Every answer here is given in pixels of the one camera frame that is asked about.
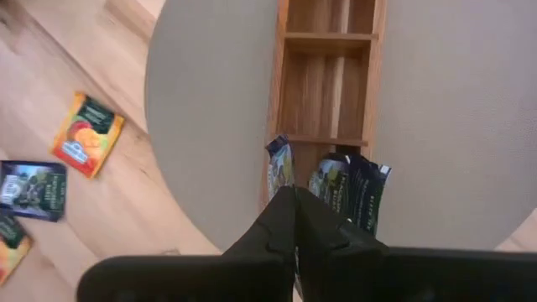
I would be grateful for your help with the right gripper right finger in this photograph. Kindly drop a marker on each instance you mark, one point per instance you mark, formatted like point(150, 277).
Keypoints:
point(323, 230)

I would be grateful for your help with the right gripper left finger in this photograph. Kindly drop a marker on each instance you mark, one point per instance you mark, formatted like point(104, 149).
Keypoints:
point(274, 228)

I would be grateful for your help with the dark blue tea bag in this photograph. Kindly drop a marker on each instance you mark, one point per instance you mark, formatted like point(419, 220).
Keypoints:
point(331, 180)
point(369, 193)
point(280, 165)
point(33, 191)

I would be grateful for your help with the orange tea bag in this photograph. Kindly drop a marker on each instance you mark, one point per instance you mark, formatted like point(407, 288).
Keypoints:
point(88, 134)
point(12, 247)

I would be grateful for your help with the round grey mat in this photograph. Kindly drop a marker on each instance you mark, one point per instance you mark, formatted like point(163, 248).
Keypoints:
point(210, 126)

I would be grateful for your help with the wooden compartment box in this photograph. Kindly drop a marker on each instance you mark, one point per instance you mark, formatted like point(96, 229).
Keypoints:
point(323, 84)

